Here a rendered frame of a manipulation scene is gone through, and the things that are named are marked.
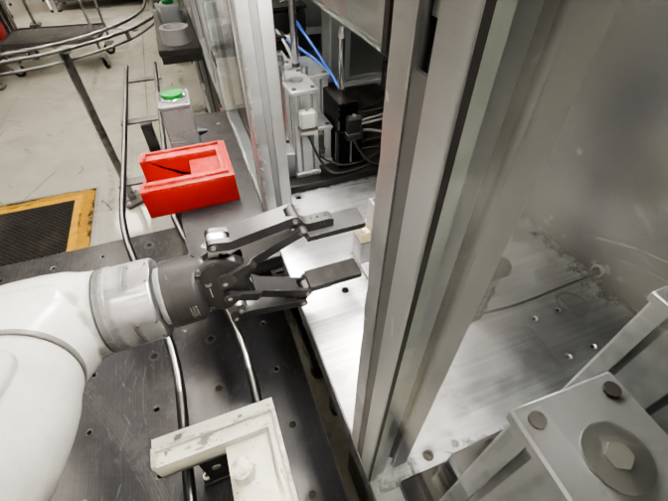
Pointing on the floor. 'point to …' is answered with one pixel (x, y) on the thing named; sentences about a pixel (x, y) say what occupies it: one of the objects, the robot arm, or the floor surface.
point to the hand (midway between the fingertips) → (339, 249)
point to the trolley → (38, 36)
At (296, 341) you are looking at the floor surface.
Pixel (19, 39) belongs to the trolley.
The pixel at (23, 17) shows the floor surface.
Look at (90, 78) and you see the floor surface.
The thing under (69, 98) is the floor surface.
